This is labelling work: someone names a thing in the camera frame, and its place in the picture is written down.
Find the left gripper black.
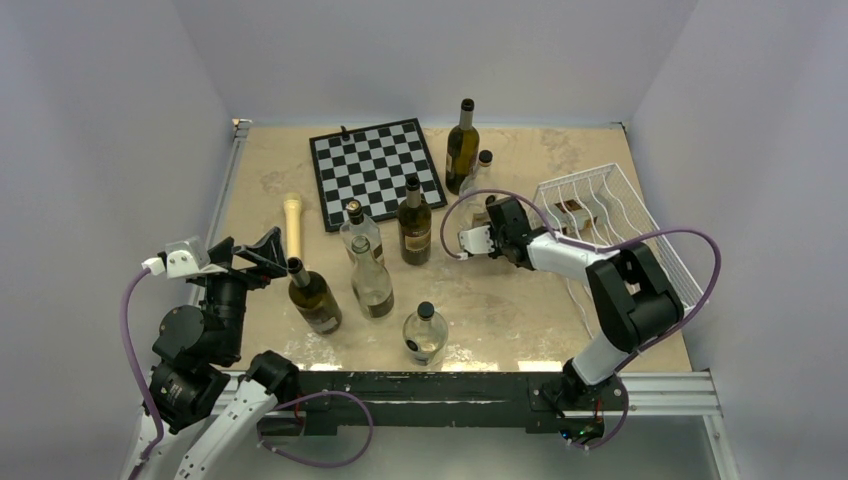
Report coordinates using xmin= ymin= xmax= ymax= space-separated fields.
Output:
xmin=198 ymin=225 xmax=286 ymax=359

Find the clear round bottle blue emblem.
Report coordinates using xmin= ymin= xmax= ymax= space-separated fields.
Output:
xmin=456 ymin=150 xmax=496 ymax=230

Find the dark wine bottle silver neck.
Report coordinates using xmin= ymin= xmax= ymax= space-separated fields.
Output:
xmin=287 ymin=257 xmax=343 ymax=335

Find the dark wine bottle brown label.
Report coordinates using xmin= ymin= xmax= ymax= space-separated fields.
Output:
xmin=397 ymin=174 xmax=432 ymax=266

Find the green wine bottle white label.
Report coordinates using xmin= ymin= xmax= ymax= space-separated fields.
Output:
xmin=445 ymin=98 xmax=480 ymax=195

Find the clear square liquor bottle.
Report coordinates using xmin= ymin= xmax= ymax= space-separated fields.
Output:
xmin=339 ymin=200 xmax=385 ymax=265

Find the clear bottle no cap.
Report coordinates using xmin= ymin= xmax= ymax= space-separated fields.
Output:
xmin=351 ymin=235 xmax=394 ymax=319

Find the clear bottle gold black cap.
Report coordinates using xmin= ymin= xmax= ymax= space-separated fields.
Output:
xmin=552 ymin=199 xmax=607 ymax=234

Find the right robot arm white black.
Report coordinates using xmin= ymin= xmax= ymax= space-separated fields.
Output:
xmin=237 ymin=197 xmax=684 ymax=407

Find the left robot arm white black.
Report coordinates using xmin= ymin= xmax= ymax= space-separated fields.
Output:
xmin=120 ymin=227 xmax=300 ymax=479

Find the black white chessboard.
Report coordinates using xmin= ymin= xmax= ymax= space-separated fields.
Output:
xmin=309 ymin=118 xmax=447 ymax=232

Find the black front mounting beam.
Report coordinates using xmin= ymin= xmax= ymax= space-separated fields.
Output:
xmin=268 ymin=371 xmax=627 ymax=435

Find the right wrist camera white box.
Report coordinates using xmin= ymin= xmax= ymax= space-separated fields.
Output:
xmin=458 ymin=224 xmax=495 ymax=260

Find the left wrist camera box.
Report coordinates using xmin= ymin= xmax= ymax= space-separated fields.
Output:
xmin=141 ymin=236 xmax=227 ymax=280

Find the white wire wine rack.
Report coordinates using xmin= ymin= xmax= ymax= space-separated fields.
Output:
xmin=533 ymin=163 xmax=703 ymax=339

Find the aluminium table frame rail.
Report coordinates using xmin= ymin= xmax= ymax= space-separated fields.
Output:
xmin=135 ymin=119 xmax=253 ymax=412

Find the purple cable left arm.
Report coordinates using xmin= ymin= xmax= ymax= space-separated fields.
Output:
xmin=119 ymin=268 xmax=167 ymax=478

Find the purple cable under table front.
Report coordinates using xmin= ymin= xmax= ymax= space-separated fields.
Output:
xmin=256 ymin=389 xmax=375 ymax=469

